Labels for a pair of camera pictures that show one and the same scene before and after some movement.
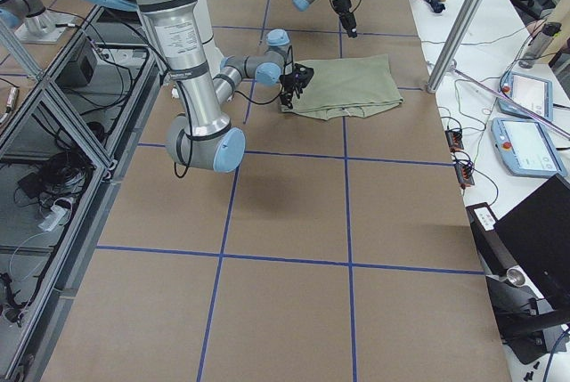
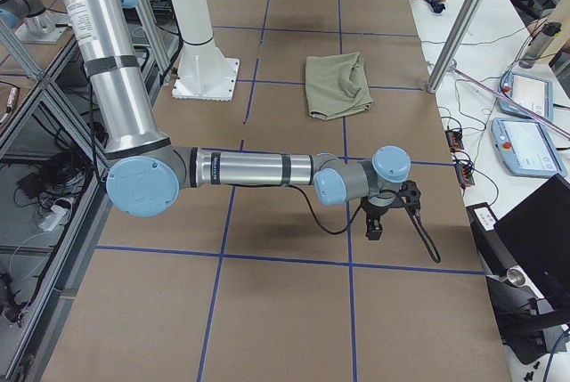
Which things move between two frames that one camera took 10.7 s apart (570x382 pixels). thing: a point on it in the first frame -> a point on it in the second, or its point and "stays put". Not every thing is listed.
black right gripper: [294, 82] -> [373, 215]
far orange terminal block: [454, 140] stays put
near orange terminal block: [465, 174] stays put
